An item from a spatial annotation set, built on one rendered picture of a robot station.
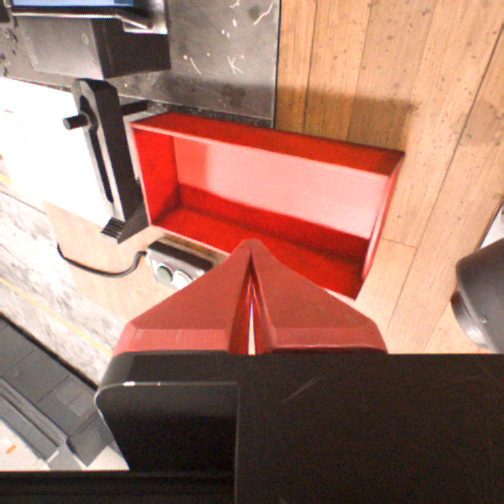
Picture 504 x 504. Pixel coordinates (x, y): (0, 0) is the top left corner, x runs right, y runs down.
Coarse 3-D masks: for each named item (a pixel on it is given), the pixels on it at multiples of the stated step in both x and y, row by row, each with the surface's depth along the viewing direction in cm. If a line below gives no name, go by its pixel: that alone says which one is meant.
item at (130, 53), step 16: (112, 32) 27; (128, 32) 28; (112, 48) 27; (128, 48) 29; (144, 48) 30; (160, 48) 31; (112, 64) 28; (128, 64) 29; (144, 64) 30; (160, 64) 32
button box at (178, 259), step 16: (160, 240) 49; (144, 256) 51; (160, 256) 46; (176, 256) 45; (192, 256) 45; (208, 256) 45; (96, 272) 65; (128, 272) 58; (176, 272) 46; (192, 272) 44; (176, 288) 48
